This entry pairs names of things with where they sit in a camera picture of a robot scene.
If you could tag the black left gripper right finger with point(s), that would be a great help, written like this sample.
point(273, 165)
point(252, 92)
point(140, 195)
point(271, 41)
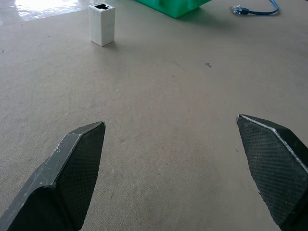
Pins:
point(272, 163)

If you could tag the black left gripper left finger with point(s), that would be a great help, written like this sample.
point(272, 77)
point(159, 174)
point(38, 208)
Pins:
point(72, 173)

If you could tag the white ethernet coupler block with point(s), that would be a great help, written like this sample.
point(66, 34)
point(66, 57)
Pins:
point(102, 24)

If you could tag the green plastic block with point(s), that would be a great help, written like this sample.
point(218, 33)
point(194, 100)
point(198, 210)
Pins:
point(173, 7)

